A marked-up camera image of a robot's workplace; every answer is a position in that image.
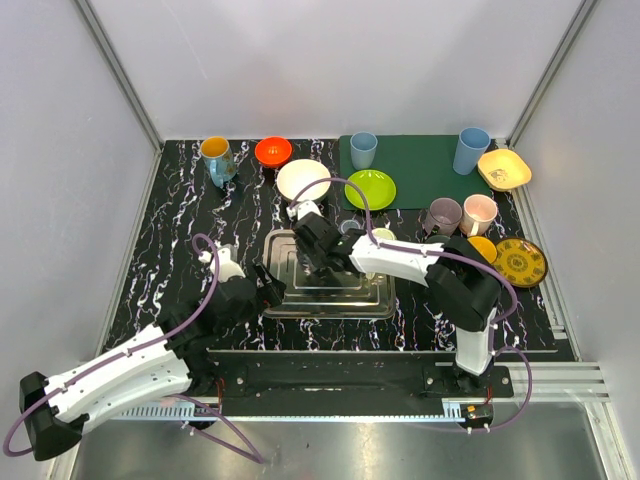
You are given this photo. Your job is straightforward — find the metal tray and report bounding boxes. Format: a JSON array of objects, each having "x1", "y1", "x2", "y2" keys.
[{"x1": 263, "y1": 229, "x2": 396, "y2": 320}]

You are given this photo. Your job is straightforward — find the yellow square dish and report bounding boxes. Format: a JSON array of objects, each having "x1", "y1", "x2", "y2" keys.
[{"x1": 477, "y1": 149, "x2": 532, "y2": 192}]

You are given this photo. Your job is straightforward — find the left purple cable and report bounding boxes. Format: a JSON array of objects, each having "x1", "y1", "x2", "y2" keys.
[{"x1": 2, "y1": 232, "x2": 266, "y2": 465}]

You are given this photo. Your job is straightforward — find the white grey bowl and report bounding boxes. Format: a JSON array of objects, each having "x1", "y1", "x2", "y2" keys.
[{"x1": 276, "y1": 159, "x2": 331, "y2": 202}]

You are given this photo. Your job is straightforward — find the light blue cup right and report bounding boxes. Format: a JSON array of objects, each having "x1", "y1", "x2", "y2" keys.
[{"x1": 453, "y1": 127, "x2": 491, "y2": 175}]

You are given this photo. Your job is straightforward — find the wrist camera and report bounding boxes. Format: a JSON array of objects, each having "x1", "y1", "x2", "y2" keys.
[
  {"x1": 286, "y1": 200, "x2": 321, "y2": 221},
  {"x1": 198, "y1": 246, "x2": 246, "y2": 283}
]

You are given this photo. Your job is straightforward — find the mauve mug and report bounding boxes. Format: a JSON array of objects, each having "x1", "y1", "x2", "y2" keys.
[{"x1": 423, "y1": 197, "x2": 463, "y2": 237}]

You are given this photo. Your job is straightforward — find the orange bowl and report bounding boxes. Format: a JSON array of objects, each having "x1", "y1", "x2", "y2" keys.
[{"x1": 254, "y1": 136, "x2": 293, "y2": 168}]

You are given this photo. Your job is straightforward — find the light blue cup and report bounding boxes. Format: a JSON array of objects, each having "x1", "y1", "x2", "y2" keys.
[
  {"x1": 453, "y1": 127, "x2": 491, "y2": 175},
  {"x1": 350, "y1": 132, "x2": 378, "y2": 170}
]

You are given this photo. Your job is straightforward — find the light blue cup left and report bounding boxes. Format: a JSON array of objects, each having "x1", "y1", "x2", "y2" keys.
[{"x1": 350, "y1": 132, "x2": 378, "y2": 170}]

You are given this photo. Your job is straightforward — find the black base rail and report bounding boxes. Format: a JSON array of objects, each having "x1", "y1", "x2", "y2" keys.
[{"x1": 158, "y1": 349, "x2": 516, "y2": 401}]

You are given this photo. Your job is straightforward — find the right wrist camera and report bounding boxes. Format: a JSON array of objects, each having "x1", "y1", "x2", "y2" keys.
[{"x1": 286, "y1": 200, "x2": 321, "y2": 221}]

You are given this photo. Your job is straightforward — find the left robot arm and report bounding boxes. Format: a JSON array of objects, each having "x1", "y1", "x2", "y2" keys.
[{"x1": 19, "y1": 263, "x2": 286, "y2": 461}]

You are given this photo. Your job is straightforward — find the yellow mug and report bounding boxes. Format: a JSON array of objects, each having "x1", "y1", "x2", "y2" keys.
[{"x1": 467, "y1": 236, "x2": 498, "y2": 264}]

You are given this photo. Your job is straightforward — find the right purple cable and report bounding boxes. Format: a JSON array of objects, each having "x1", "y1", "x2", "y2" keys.
[{"x1": 288, "y1": 177, "x2": 534, "y2": 434}]

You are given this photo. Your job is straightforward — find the purple cable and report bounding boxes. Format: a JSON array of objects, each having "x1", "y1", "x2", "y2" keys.
[
  {"x1": 2, "y1": 232, "x2": 266, "y2": 465},
  {"x1": 288, "y1": 177, "x2": 534, "y2": 434}
]

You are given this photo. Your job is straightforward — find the blue-grey mug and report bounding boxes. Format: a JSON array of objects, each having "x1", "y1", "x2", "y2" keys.
[{"x1": 339, "y1": 219, "x2": 363, "y2": 235}]

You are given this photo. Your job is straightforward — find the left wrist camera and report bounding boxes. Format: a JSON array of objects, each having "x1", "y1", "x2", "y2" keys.
[{"x1": 198, "y1": 246, "x2": 246, "y2": 283}]

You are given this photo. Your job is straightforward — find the lime green plate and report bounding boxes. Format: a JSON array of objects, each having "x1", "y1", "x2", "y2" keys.
[{"x1": 348, "y1": 169, "x2": 397, "y2": 211}]

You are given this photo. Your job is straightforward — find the light green mug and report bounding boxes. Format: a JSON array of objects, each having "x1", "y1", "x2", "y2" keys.
[{"x1": 372, "y1": 228, "x2": 397, "y2": 240}]

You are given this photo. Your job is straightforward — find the blue butterfly mug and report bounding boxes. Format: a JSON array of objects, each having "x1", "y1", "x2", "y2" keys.
[{"x1": 200, "y1": 136, "x2": 237, "y2": 188}]

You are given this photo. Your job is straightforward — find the dark green mat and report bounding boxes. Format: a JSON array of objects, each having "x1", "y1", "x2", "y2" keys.
[{"x1": 339, "y1": 135, "x2": 490, "y2": 210}]

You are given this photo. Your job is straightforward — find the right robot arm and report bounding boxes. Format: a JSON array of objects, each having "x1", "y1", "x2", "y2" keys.
[{"x1": 293, "y1": 212, "x2": 502, "y2": 397}]

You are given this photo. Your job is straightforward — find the pink mug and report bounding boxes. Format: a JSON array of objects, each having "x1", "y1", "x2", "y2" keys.
[{"x1": 459, "y1": 194, "x2": 498, "y2": 237}]

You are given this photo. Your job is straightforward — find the black yellow patterned plate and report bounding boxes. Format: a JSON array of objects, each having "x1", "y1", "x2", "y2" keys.
[{"x1": 493, "y1": 237, "x2": 548, "y2": 288}]

